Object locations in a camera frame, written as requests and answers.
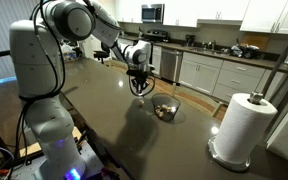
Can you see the stainless steel dishwasher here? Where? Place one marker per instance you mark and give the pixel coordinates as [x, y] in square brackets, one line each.
[170, 64]

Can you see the silver paper towel holder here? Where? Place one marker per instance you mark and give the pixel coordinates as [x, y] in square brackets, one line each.
[230, 156]

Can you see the wrapped snack on counter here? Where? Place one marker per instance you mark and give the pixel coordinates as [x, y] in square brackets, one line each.
[141, 102]

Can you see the black office chair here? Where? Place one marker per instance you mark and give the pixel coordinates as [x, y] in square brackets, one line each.
[104, 53]

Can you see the black wire mesh basket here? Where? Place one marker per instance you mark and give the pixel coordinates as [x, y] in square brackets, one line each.
[165, 106]

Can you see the stainless steel microwave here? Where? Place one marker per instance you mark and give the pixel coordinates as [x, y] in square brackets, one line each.
[152, 13]

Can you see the white paper towel roll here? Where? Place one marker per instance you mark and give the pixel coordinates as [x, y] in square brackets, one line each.
[242, 128]

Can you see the white upper kitchen cabinets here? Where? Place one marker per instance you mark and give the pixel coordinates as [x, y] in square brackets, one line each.
[264, 16]

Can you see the white lower kitchen cabinets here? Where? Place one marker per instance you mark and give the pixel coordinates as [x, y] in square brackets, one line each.
[216, 74]

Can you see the white kitchen cabinets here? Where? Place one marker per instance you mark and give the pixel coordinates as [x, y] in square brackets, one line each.
[264, 16]
[216, 74]

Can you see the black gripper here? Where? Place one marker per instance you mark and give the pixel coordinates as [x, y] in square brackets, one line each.
[139, 78]

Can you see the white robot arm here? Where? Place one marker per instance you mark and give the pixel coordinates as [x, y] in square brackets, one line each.
[39, 67]

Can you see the black stove range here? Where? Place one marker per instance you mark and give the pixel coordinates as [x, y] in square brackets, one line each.
[157, 35]

